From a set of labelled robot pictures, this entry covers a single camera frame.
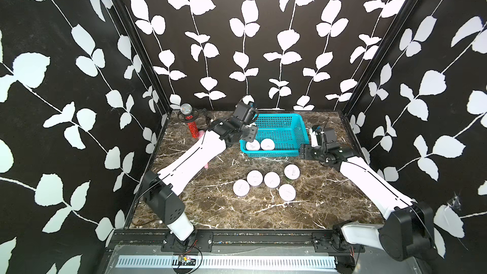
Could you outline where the yogurt cup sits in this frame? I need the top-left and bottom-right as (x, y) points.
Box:
(246, 170), (264, 186)
(260, 138), (275, 151)
(284, 164), (301, 180)
(279, 184), (296, 202)
(264, 171), (280, 189)
(233, 179), (250, 197)
(246, 140), (261, 151)

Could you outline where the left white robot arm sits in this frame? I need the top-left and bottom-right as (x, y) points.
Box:
(139, 101), (259, 244)

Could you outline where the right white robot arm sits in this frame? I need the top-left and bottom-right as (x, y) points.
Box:
(299, 126), (436, 261)

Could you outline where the teal plastic basket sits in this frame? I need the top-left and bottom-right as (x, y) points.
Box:
(240, 114), (309, 158)

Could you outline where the black mini tripod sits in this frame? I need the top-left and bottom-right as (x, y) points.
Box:
(195, 109), (229, 140)

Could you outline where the small circuit board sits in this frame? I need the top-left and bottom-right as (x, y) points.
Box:
(176, 256), (197, 267)

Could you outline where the white vented strip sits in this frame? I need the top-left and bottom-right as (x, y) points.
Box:
(115, 255), (337, 271)

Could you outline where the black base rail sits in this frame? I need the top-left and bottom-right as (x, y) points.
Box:
(161, 229), (366, 256)

